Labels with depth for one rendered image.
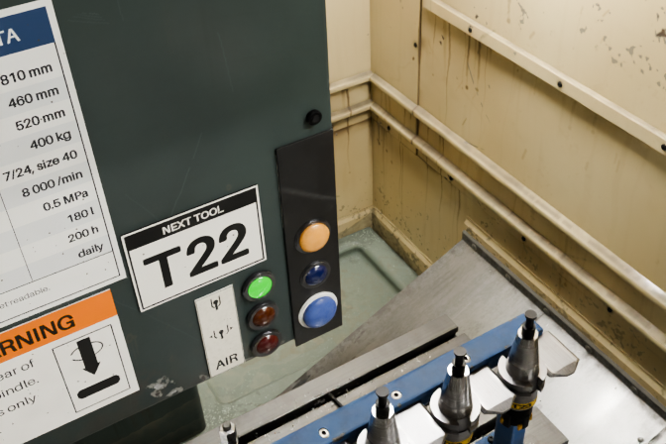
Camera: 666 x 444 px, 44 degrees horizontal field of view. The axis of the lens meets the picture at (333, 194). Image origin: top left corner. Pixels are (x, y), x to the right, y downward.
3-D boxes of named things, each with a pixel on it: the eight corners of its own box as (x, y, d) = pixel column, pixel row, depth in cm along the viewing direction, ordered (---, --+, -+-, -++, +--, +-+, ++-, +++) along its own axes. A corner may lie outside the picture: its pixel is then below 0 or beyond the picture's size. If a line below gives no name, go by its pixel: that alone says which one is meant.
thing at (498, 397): (521, 403, 106) (522, 399, 105) (490, 422, 104) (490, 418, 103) (487, 368, 110) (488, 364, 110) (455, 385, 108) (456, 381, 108)
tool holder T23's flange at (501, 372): (523, 355, 113) (525, 343, 111) (554, 385, 109) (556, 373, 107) (487, 375, 110) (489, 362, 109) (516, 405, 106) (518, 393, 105)
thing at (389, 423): (389, 423, 102) (389, 389, 98) (407, 451, 99) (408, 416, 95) (358, 438, 101) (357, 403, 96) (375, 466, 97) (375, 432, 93)
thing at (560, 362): (585, 367, 110) (586, 363, 109) (555, 385, 108) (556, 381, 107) (549, 334, 115) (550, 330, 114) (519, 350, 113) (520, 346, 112)
